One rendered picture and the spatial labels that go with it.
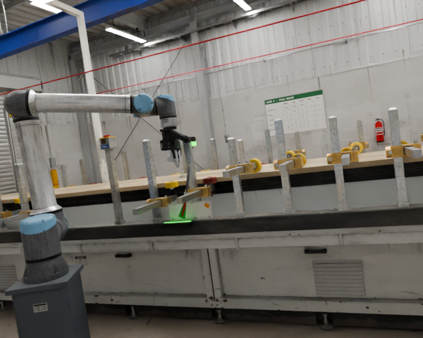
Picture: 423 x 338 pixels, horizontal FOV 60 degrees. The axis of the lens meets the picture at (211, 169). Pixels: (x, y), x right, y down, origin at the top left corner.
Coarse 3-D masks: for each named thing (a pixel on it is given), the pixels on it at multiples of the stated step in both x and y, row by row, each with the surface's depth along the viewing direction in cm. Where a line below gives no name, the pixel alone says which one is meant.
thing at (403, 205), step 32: (96, 224) 227; (128, 224) 211; (160, 224) 202; (224, 224) 188; (256, 224) 182; (288, 224) 176; (320, 224) 170; (352, 224) 165; (384, 224) 161; (416, 224) 156
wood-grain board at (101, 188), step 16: (320, 160) 231; (368, 160) 184; (384, 160) 179; (416, 160) 174; (160, 176) 299; (176, 176) 270; (208, 176) 225; (240, 176) 206; (256, 176) 203; (64, 192) 262; (80, 192) 249; (96, 192) 244
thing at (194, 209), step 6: (168, 204) 201; (174, 204) 199; (180, 204) 198; (186, 204) 197; (192, 204) 195; (198, 204) 194; (204, 204) 193; (210, 204) 192; (174, 210) 200; (180, 210) 198; (186, 210) 197; (192, 210) 196; (198, 210) 194; (204, 210) 193; (210, 210) 192; (174, 216) 200; (186, 216) 197; (192, 216) 196; (198, 216) 195; (204, 216) 193; (210, 216) 192
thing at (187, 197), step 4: (212, 188) 207; (192, 192) 184; (196, 192) 186; (200, 192) 191; (180, 196) 174; (184, 196) 173; (188, 196) 177; (192, 196) 181; (196, 196) 186; (180, 200) 171; (184, 200) 173; (188, 200) 177
